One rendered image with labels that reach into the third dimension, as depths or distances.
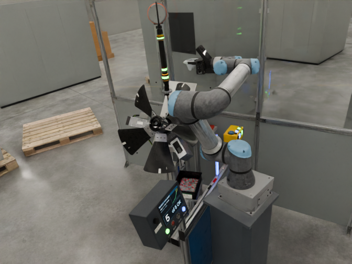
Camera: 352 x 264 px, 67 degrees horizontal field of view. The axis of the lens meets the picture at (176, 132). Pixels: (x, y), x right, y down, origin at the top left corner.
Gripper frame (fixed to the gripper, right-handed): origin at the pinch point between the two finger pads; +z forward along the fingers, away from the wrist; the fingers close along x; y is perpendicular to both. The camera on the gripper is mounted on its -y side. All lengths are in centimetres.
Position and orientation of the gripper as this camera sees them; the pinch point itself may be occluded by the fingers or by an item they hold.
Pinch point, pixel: (185, 61)
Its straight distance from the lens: 169.0
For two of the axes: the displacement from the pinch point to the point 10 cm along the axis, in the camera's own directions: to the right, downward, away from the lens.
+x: 5.4, -5.1, 6.7
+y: 2.0, 8.5, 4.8
